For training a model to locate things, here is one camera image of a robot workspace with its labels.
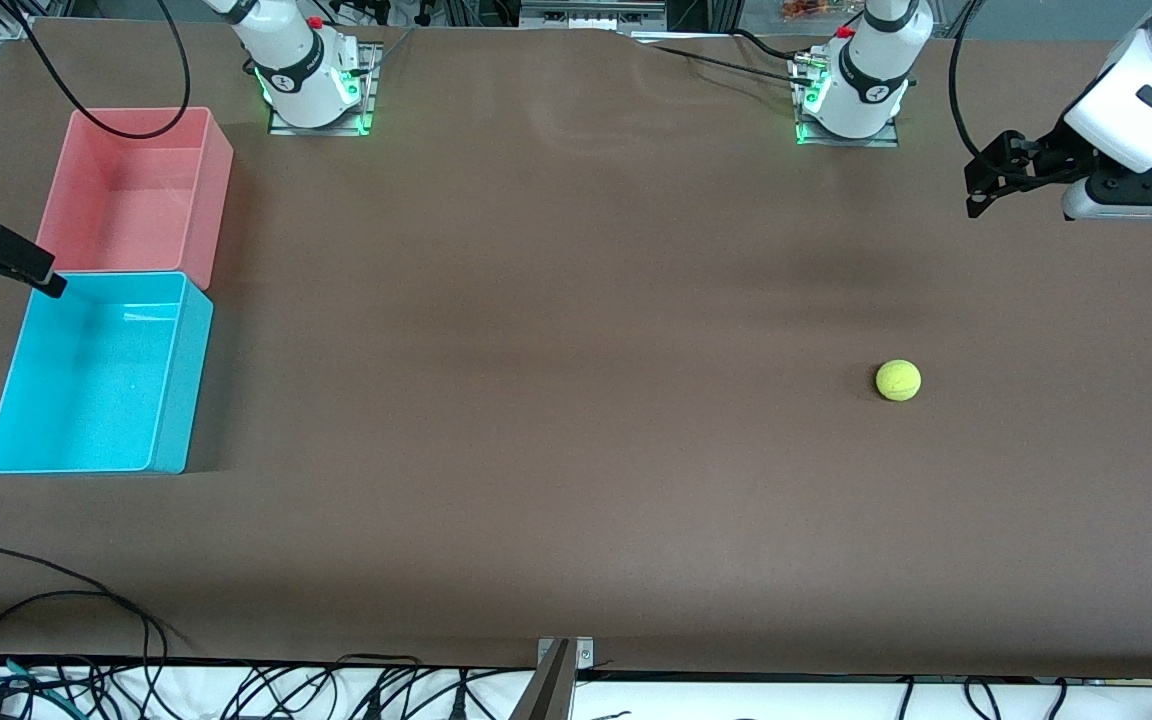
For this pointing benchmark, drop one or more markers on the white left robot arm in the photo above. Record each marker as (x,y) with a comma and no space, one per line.
(861,80)

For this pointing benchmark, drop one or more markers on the brown table cover sheet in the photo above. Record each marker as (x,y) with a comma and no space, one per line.
(576,450)

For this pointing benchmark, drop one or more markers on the aluminium frame profile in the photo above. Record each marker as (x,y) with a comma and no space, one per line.
(591,12)

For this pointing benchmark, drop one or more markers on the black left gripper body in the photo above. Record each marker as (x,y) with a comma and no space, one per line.
(1044,160)

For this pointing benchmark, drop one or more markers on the orange clutter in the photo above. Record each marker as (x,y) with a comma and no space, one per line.
(811,8)

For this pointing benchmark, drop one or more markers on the blue plastic bin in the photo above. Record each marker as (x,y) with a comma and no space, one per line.
(86,400)

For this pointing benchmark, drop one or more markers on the small metal bracket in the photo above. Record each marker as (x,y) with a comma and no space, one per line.
(581,652)

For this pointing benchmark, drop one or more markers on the pink plastic bin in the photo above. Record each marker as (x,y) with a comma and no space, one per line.
(136,200)

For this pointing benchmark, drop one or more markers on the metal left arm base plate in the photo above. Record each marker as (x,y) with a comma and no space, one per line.
(848,142)

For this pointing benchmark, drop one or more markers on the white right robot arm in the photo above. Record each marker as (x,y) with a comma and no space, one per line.
(301,70)

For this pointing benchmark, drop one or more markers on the yellow-green tennis ball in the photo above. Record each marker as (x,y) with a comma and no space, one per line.
(898,381)

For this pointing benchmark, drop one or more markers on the dark grey mount bar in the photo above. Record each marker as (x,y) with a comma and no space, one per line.
(546,690)

